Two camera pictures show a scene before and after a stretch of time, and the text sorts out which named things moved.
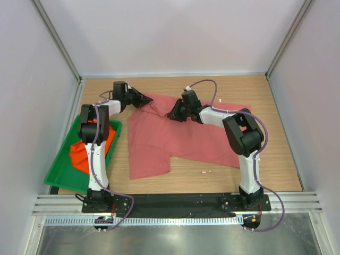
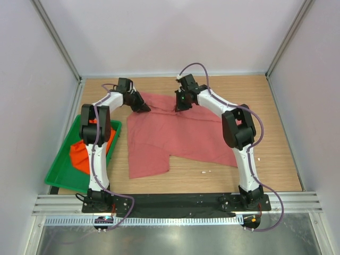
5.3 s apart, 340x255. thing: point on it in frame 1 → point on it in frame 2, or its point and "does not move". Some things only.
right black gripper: [175, 114] → [179, 107]
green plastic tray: [62, 175] does not move
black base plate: [178, 205] does not move
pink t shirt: [153, 138] does not move
